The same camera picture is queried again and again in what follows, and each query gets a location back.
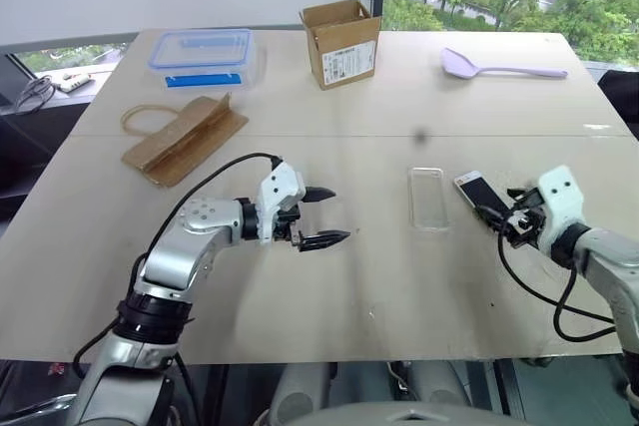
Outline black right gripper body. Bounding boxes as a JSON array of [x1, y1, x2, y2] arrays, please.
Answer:
[[502, 188, 548, 250]]

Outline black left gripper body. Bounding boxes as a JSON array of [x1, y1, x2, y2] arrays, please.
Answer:
[[272, 203, 305, 249]]

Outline white smartphone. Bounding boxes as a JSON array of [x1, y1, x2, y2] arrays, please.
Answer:
[[452, 169, 516, 220]]

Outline clear plastic phone case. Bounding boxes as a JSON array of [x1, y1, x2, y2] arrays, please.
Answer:
[[407, 166, 451, 233]]

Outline brown paper bag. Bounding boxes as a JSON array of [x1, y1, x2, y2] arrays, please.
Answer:
[[120, 92, 251, 190]]

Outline lilac plastic rice scoop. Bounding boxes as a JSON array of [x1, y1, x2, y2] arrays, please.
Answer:
[[439, 46, 569, 83]]

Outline open brown cardboard box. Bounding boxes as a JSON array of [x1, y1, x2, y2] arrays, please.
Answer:
[[299, 0, 383, 92]]

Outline grey rounded shape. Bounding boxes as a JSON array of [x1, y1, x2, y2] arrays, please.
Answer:
[[271, 362, 337, 425]]

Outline clear container with blue lid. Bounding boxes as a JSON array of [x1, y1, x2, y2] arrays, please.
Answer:
[[147, 27, 267, 94]]

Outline tan rubber band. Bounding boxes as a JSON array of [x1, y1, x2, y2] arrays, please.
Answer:
[[120, 103, 184, 138]]

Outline white power strip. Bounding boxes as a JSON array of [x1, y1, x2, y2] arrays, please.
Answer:
[[56, 72, 93, 94]]

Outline silver curved bar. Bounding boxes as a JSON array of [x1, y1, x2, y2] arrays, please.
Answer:
[[0, 392, 77, 423]]

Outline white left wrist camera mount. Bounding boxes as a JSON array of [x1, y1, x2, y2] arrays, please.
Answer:
[[256, 160, 307, 245]]

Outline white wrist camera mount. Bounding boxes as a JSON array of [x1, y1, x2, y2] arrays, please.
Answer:
[[537, 165, 587, 258], [256, 160, 307, 245]]

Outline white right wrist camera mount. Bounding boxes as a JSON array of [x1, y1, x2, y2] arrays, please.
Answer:
[[537, 165, 587, 258]]

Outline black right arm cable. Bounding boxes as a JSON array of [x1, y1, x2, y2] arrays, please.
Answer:
[[497, 214, 619, 343]]

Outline grey coiled cables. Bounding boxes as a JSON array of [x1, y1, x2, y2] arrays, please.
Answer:
[[14, 75, 57, 114]]

